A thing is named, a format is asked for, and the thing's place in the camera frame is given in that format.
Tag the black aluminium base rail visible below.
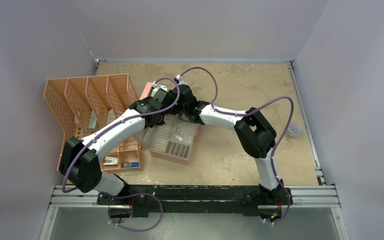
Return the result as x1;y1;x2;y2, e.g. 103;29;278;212
49;185;340;220

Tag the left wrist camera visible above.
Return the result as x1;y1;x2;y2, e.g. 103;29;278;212
150;84;168;97

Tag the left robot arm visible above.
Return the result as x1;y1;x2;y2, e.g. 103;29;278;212
59;86;181;205

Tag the orange plastic organizer rack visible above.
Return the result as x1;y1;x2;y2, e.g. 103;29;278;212
42;72;144;173

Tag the blue capped marker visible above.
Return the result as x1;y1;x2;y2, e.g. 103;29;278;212
122;162;140;168

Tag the small clear plastic cup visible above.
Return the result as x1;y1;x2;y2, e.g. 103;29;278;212
285;122;302;139

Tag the purple cable loop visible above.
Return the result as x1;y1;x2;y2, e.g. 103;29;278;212
108;193;164;233

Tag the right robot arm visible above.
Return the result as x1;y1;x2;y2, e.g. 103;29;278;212
175;84;294;204

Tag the pink jewelry box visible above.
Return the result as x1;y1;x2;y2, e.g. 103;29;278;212
135;82;201;166

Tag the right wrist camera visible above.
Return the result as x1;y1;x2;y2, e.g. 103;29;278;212
174;74;188;86

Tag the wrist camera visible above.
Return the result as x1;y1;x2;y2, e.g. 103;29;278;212
174;74;188;86
150;84;168;97

